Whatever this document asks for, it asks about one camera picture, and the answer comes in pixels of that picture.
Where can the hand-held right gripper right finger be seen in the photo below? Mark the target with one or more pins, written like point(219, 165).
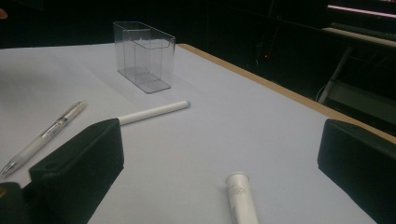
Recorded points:
point(364, 161)

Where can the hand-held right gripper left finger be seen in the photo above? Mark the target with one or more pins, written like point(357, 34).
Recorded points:
point(84, 161)

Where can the white pen with blue end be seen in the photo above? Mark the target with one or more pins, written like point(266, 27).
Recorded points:
point(155, 111)

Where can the clear plastic pen holder box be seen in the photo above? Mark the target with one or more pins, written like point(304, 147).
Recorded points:
point(146, 59)

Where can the clear white click pen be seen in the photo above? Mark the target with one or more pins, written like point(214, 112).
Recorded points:
point(37, 143)

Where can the grey metal stand leg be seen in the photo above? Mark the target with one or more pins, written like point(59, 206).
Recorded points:
point(335, 74)

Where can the white table mat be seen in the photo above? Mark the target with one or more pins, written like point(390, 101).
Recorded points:
point(193, 149)

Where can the white capped pen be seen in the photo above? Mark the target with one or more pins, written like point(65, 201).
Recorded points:
point(241, 199)

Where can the pink lit strip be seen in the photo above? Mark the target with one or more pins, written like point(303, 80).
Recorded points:
point(361, 11)

